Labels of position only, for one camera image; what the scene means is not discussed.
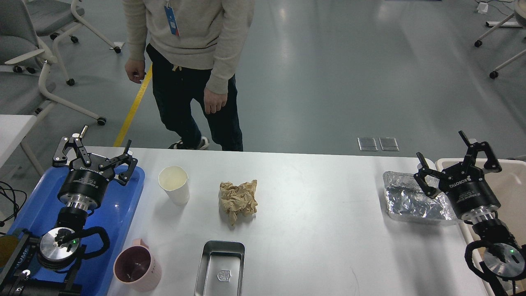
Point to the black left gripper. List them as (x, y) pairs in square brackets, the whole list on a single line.
[(89, 176)]

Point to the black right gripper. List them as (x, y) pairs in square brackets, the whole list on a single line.
[(472, 191)]

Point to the pink plastic mug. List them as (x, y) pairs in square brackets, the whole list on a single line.
[(137, 267)]

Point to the metal rectangular tin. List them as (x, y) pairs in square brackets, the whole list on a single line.
[(221, 269)]

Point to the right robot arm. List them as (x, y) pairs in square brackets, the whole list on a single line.
[(496, 256)]

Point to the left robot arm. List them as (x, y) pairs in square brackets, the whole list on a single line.
[(47, 265)]

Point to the blue plastic tray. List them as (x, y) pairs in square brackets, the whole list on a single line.
[(115, 215)]

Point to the aluminium foil tray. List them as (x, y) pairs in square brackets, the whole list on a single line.
[(406, 202)]

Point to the floor socket plate right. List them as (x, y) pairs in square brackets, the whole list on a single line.
[(389, 144)]

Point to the floor socket plate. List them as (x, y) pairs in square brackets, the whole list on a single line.
[(367, 144), (389, 144)]

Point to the white paper cup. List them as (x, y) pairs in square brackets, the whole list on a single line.
[(174, 181)]

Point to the white side table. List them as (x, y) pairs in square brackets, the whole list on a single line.
[(13, 130)]

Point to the floor socket plate left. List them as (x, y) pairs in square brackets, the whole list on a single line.
[(367, 144)]

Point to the dark blue HOME mug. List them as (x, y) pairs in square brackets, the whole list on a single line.
[(8, 244)]

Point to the grey office chair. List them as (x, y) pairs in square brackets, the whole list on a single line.
[(51, 16), (23, 94)]

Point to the crumpled brown paper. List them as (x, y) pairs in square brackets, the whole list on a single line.
[(238, 199)]

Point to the person in beige sweater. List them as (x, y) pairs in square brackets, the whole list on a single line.
[(195, 47)]

